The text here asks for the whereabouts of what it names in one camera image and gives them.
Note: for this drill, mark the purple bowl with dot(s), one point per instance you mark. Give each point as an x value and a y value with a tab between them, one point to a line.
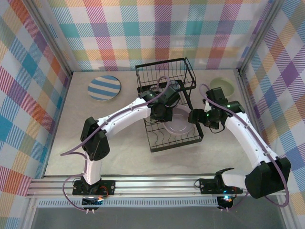
179	124

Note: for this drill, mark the cream bowl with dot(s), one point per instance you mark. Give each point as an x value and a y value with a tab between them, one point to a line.
224	83

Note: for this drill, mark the blue striped plate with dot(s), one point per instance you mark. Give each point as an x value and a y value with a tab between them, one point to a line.
104	88

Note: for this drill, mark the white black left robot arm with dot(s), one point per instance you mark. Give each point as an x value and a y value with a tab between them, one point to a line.
124	114

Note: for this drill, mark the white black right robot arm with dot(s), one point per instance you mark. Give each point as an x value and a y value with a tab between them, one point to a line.
240	133

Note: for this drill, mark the small controller board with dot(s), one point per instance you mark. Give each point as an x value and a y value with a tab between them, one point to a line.
93	202
226	200

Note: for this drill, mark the aluminium side rail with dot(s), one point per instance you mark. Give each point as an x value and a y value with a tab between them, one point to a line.
246	95

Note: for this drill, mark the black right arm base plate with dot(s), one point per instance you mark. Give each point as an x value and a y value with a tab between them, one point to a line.
207	186

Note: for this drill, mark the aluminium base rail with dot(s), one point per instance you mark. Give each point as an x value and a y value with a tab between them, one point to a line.
155	186

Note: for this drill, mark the aluminium frame post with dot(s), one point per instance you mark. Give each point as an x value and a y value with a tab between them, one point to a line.
259	35
53	38

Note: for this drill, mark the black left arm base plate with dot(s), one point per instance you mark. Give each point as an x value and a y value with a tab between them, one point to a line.
108	187

